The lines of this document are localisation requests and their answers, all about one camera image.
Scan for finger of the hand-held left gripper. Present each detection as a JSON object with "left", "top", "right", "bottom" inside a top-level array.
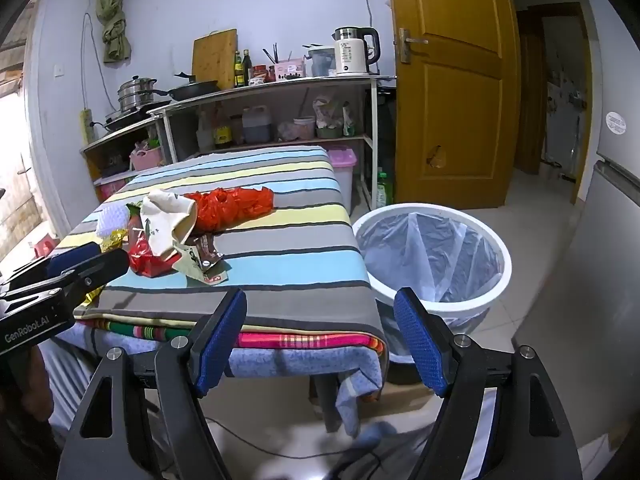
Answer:
[
  {"left": 0, "top": 241, "right": 103, "bottom": 293},
  {"left": 0, "top": 247, "right": 131, "bottom": 311}
]

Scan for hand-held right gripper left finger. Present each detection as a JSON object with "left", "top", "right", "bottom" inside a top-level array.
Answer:
[{"left": 56, "top": 287, "right": 248, "bottom": 480}]

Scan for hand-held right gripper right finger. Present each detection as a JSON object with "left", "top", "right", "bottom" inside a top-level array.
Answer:
[{"left": 393, "top": 287, "right": 583, "bottom": 480}]

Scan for yellow-green foil wrapper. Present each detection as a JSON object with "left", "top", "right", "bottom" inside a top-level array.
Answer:
[{"left": 100, "top": 230, "right": 130, "bottom": 253}]

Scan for red snack wrapper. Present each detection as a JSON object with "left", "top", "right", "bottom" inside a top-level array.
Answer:
[{"left": 127, "top": 227, "right": 183, "bottom": 278}]

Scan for white foam fruit net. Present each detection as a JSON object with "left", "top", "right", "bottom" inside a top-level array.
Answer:
[{"left": 96, "top": 203, "right": 132, "bottom": 236}]

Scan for white plastic bin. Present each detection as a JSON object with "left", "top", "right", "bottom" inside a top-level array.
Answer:
[{"left": 352, "top": 203, "right": 513, "bottom": 366}]

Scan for brown snack wrapper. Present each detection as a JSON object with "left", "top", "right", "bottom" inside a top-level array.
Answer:
[{"left": 192, "top": 234, "right": 225, "bottom": 268}]

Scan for red plastic bag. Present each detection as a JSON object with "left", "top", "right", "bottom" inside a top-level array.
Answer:
[{"left": 182, "top": 186, "right": 276, "bottom": 233}]

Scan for red plastic stool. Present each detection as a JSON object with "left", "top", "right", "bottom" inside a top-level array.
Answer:
[{"left": 27, "top": 235, "right": 56, "bottom": 260}]

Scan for blue towel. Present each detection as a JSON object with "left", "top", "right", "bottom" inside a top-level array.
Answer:
[{"left": 90, "top": 330, "right": 388, "bottom": 438}]

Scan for translucent bin liner bag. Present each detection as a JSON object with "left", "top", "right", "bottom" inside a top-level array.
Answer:
[{"left": 357, "top": 207, "right": 506, "bottom": 363}]

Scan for blue slipper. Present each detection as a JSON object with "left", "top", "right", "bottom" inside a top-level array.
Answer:
[{"left": 350, "top": 420, "right": 401, "bottom": 453}]

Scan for striped cloth covered table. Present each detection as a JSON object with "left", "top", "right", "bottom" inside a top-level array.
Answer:
[{"left": 50, "top": 145, "right": 386, "bottom": 341}]

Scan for pink plastic basket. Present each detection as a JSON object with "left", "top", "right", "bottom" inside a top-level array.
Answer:
[{"left": 130, "top": 147, "right": 163, "bottom": 172}]

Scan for low wooden shelf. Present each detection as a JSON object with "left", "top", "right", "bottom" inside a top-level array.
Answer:
[{"left": 80, "top": 117, "right": 168, "bottom": 201}]

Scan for black induction cooker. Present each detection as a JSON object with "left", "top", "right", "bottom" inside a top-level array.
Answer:
[{"left": 104, "top": 105, "right": 171, "bottom": 131}]

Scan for green plastic bottle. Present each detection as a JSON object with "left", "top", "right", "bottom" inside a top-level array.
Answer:
[{"left": 376, "top": 172, "right": 395, "bottom": 208}]

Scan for white plastic bottle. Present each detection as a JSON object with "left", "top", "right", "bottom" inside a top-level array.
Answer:
[{"left": 196, "top": 110, "right": 215, "bottom": 152}]

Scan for steel steamer pot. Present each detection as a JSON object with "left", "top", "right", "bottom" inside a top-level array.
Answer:
[{"left": 117, "top": 76, "right": 158, "bottom": 112}]

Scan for yellow-labelled sauce bottle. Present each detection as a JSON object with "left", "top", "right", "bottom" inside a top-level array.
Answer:
[{"left": 214, "top": 102, "right": 233, "bottom": 150}]

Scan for grey refrigerator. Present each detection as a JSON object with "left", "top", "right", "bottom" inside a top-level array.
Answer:
[{"left": 510, "top": 0, "right": 640, "bottom": 461}]

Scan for black frying pan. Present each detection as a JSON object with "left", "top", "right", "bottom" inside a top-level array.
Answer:
[{"left": 150, "top": 72, "right": 221, "bottom": 102}]

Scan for pink-lidded storage box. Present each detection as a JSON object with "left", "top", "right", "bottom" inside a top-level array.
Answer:
[{"left": 322, "top": 145, "right": 358, "bottom": 213}]

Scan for dark liquid jug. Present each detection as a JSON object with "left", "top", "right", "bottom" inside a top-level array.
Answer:
[{"left": 242, "top": 105, "right": 273, "bottom": 144}]

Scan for hanging green cloth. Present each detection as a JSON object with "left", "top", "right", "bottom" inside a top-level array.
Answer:
[{"left": 96, "top": 0, "right": 133, "bottom": 63}]

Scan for bamboo cutting board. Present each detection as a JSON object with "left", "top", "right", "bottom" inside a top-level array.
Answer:
[{"left": 192, "top": 28, "right": 238, "bottom": 90}]

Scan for wooden door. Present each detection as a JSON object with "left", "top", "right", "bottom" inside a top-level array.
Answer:
[{"left": 385, "top": 0, "right": 521, "bottom": 211}]

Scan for crumpled plastic bags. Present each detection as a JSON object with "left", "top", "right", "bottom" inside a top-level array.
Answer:
[{"left": 312, "top": 96, "right": 346, "bottom": 129}]

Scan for white shelf rack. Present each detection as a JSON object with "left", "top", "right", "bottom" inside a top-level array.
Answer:
[{"left": 147, "top": 74, "right": 398, "bottom": 211}]

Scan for pink utensil holder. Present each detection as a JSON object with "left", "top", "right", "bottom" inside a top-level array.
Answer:
[{"left": 273, "top": 57, "right": 307, "bottom": 82}]

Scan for grey water pitcher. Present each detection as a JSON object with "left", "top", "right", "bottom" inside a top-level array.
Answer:
[{"left": 306, "top": 45, "right": 337, "bottom": 78}]

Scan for white electric kettle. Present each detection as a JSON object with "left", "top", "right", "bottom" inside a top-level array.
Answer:
[{"left": 332, "top": 26, "right": 382, "bottom": 77}]

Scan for metal door handle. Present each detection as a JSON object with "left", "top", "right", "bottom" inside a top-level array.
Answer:
[{"left": 398, "top": 27, "right": 429, "bottom": 64}]

